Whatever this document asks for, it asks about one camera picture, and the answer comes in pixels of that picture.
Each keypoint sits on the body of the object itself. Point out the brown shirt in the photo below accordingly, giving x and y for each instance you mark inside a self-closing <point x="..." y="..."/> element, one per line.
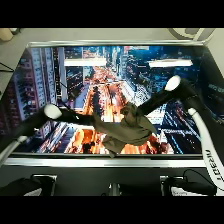
<point x="130" y="131"/>

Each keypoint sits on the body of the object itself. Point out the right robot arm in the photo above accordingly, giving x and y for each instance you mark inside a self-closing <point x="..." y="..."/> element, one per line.
<point x="206" y="148"/>

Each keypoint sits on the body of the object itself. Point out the silver frame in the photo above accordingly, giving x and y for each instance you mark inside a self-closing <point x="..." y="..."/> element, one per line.
<point x="100" y="162"/>

